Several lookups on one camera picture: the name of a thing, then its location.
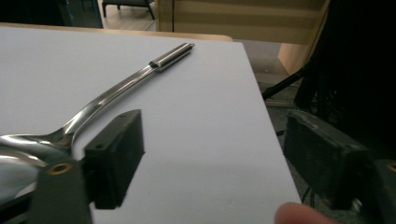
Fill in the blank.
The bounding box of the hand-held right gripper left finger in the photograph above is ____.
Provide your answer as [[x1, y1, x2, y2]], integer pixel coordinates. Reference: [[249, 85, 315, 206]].
[[28, 108, 146, 224]]

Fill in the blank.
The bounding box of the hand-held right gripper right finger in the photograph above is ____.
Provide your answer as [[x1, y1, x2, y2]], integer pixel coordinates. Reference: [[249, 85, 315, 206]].
[[282, 108, 396, 224]]

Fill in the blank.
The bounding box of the long steel spoon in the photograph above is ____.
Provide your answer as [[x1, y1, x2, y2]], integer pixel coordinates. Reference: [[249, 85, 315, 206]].
[[0, 42, 196, 203]]

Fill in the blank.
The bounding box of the black stand leg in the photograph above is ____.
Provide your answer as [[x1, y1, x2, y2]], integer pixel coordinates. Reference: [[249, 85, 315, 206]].
[[262, 65, 312, 101]]

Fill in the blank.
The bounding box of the dark curtain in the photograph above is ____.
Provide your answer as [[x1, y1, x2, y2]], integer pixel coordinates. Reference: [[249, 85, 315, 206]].
[[293, 0, 396, 161]]

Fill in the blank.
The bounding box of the dark teal cabinet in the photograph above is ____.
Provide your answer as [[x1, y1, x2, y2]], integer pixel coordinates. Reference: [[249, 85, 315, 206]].
[[0, 0, 104, 29]]

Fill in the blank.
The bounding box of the dark chair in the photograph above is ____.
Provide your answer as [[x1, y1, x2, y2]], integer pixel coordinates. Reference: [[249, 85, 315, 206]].
[[101, 0, 156, 21]]

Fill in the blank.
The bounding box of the light wooden cabinet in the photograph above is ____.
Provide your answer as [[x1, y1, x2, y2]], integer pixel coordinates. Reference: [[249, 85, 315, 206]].
[[155, 0, 332, 76]]

